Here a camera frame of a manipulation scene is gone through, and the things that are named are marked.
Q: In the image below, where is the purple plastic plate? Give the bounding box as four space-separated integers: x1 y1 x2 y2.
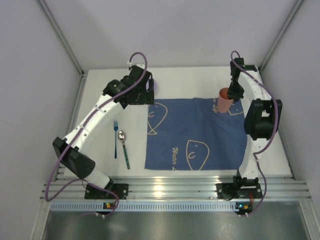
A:
153 79 159 99

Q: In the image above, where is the orange plastic cup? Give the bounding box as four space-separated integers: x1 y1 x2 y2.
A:
217 87 234 114

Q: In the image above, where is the blue fish-pattern cloth placemat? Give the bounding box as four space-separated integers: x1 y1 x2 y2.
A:
144 98 247 171

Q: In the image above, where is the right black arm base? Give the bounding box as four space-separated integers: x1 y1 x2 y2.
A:
215 183 263 201

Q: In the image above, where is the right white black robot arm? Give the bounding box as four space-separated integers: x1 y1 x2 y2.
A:
227 56 283 184

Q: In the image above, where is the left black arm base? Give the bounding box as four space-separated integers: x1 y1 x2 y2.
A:
84 183 129 200

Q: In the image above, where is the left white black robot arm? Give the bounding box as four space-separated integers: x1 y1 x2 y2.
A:
52 65 154 189

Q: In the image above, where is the blue metal fork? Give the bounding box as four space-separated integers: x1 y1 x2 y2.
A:
113 120 119 159

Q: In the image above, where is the spoon with teal handle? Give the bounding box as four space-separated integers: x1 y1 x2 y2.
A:
118 130 131 170

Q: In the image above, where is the right aluminium frame post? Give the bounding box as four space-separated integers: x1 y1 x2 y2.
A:
258 0 305 73

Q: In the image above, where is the aluminium frame post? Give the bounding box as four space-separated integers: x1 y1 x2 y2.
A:
258 0 305 73
35 0 84 76

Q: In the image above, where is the left aluminium frame post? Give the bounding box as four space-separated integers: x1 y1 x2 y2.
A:
35 0 84 76

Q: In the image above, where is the aluminium mounting rail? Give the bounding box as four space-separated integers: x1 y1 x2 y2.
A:
39 162 312 201

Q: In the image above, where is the white slotted cable duct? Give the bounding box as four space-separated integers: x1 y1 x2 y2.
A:
50 200 250 213

